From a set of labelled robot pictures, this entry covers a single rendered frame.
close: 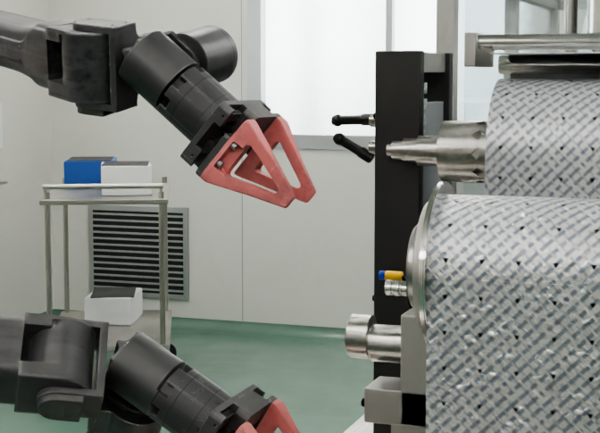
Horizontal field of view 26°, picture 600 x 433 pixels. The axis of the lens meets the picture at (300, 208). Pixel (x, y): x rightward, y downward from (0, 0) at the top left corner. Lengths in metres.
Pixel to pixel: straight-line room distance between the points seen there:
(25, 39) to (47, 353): 0.32
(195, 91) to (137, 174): 4.53
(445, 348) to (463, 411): 0.05
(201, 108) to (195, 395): 0.25
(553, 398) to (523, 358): 0.04
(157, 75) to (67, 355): 0.26
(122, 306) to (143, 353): 4.91
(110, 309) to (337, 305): 1.46
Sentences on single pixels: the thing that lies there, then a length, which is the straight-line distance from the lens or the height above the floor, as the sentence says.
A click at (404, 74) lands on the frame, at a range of 1.40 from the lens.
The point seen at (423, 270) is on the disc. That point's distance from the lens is 1.05.
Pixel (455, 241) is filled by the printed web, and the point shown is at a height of 1.28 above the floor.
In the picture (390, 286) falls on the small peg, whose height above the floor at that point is 1.23.
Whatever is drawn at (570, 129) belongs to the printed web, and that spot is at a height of 1.36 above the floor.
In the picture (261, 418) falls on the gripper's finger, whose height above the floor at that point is 1.11.
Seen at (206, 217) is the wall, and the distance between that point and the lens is 7.20.
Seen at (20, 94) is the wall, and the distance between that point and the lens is 7.33.
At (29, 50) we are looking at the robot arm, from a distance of 1.29.
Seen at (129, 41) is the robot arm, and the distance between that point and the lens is 1.23.
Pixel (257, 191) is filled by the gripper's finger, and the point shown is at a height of 1.31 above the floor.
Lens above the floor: 1.41
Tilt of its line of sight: 6 degrees down
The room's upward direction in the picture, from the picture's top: straight up
